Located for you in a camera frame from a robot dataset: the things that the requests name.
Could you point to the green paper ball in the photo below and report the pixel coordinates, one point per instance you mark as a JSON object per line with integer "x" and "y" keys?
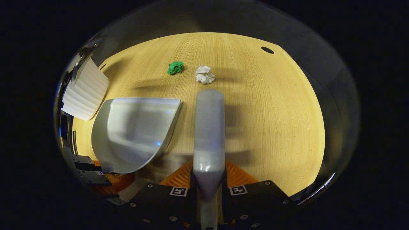
{"x": 175, "y": 67}

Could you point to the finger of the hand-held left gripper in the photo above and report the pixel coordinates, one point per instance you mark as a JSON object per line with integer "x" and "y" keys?
{"x": 83, "y": 163}
{"x": 94, "y": 178}

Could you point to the white dustpan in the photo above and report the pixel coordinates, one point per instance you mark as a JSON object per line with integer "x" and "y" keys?
{"x": 134, "y": 134}

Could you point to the white ribbed garbage bin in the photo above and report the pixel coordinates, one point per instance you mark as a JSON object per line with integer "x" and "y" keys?
{"x": 84, "y": 92}

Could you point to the white paper ball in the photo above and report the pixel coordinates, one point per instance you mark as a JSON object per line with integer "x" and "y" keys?
{"x": 204, "y": 75}

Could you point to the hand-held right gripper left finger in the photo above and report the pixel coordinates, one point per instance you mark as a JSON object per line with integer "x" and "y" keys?
{"x": 166, "y": 204}

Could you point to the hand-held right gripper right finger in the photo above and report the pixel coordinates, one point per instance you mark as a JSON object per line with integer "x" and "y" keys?
{"x": 255, "y": 204}

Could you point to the small white broom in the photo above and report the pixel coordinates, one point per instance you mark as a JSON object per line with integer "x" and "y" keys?
{"x": 209, "y": 134}

